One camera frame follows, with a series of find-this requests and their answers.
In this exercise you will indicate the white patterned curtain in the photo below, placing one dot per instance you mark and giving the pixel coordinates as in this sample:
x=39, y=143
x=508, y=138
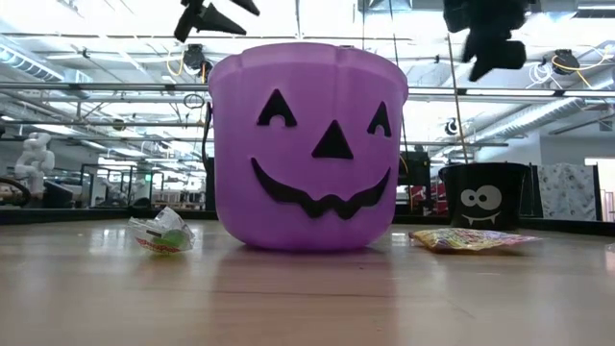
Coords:
x=567, y=192

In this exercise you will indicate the yellow Sour Patch packet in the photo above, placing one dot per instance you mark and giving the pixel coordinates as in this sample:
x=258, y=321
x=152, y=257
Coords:
x=471, y=239

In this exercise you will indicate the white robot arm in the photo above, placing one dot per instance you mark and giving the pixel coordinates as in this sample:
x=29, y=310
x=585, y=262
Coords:
x=33, y=158

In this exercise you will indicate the black vampire face bucket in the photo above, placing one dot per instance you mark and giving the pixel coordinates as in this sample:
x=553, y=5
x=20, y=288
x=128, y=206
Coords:
x=514, y=192

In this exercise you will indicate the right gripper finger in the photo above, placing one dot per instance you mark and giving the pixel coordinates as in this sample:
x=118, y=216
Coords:
x=499, y=57
x=471, y=45

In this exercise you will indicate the red crates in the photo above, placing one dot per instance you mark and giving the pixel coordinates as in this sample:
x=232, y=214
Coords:
x=427, y=194

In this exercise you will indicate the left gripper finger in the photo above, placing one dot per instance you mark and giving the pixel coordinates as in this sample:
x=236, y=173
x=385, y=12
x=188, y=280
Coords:
x=216, y=21
x=247, y=6

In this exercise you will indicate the purple jack-o-lantern bucket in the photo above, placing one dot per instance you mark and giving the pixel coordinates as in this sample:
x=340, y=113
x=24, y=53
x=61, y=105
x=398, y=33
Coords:
x=230, y=144

